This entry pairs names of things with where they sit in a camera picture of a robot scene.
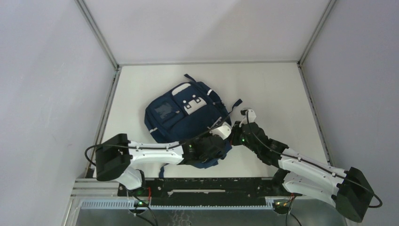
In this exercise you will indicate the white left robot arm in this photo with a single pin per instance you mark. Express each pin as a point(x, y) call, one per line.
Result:
point(118, 158)

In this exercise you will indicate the black mounting rail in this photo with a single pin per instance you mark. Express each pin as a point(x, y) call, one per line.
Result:
point(207, 192)

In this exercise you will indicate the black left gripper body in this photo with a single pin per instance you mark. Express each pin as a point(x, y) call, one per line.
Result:
point(203, 137)

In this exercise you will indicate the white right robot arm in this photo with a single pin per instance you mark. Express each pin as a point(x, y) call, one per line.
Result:
point(348, 191)

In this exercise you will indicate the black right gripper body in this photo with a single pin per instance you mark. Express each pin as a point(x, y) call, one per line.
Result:
point(239, 138)

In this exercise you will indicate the navy blue student backpack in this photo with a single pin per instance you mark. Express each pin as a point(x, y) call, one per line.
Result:
point(184, 112)

